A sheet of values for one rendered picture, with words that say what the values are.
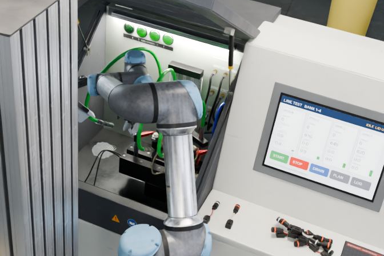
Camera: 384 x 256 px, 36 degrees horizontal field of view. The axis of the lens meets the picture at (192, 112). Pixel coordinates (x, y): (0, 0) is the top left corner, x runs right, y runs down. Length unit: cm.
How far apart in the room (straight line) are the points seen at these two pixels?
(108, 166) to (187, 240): 98
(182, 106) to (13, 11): 71
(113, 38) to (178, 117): 100
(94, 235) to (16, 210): 124
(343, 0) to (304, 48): 360
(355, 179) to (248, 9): 84
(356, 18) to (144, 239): 437
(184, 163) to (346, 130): 67
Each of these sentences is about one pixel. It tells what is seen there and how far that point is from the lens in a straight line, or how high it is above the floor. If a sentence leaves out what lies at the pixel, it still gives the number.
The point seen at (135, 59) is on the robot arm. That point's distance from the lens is 211.
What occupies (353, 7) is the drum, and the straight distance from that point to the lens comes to 574.
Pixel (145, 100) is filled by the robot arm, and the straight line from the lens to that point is 164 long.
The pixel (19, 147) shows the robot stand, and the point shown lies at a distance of 114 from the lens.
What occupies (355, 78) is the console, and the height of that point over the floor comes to 153.
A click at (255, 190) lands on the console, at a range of 228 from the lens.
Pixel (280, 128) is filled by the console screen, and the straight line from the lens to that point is 217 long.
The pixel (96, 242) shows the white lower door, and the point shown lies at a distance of 248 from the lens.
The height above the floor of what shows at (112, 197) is 95.
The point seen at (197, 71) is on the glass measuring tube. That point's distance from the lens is 243.
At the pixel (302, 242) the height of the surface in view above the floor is 100.
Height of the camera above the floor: 248
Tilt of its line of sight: 33 degrees down
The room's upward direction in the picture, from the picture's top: 7 degrees clockwise
